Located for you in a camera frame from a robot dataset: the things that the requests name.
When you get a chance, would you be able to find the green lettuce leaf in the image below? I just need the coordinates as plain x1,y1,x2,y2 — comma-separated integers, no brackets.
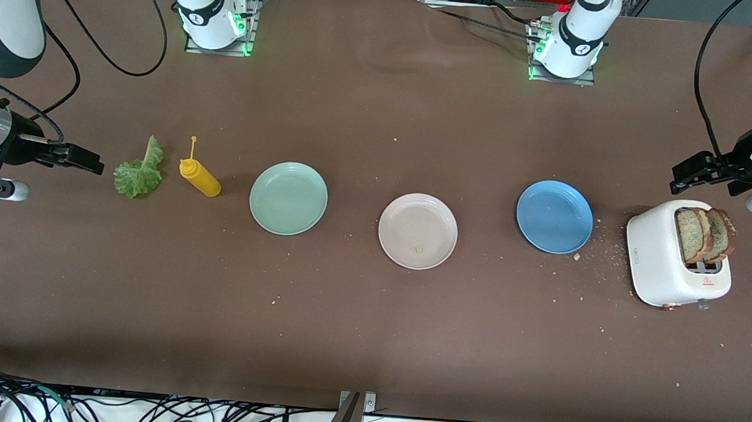
112,132,167,201

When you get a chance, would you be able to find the brown table cover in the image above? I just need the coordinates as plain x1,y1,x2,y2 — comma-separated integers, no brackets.
0,0,752,422

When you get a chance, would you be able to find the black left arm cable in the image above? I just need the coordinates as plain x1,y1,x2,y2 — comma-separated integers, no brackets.
689,0,752,163

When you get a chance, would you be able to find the blue plate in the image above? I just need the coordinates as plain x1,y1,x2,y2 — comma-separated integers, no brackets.
513,178,596,257

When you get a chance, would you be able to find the light green plate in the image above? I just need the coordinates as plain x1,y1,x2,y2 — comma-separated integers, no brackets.
247,159,331,238

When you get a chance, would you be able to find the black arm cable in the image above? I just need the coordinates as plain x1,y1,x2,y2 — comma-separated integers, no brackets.
689,0,752,163
0,0,171,153

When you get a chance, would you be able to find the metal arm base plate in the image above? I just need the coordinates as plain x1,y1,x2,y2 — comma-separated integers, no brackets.
184,0,262,58
525,18,600,87

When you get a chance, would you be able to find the silver corner bracket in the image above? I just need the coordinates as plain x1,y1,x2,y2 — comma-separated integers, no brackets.
338,389,377,415

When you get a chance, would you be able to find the yellow mustard squeeze bottle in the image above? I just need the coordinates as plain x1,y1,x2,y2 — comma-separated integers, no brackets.
177,135,225,198

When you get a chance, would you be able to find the brown bread slice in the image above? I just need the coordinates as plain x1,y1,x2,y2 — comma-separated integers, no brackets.
702,206,740,265
673,207,716,266

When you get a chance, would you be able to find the beige plate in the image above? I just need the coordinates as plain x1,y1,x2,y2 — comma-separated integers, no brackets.
375,190,461,273

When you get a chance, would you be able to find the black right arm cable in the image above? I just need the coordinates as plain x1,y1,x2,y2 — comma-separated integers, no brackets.
0,0,171,153

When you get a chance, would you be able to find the white toaster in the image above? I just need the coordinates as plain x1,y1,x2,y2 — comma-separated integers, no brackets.
621,196,738,314

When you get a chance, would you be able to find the black base cable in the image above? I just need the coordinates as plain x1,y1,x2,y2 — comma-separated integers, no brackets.
426,0,546,42

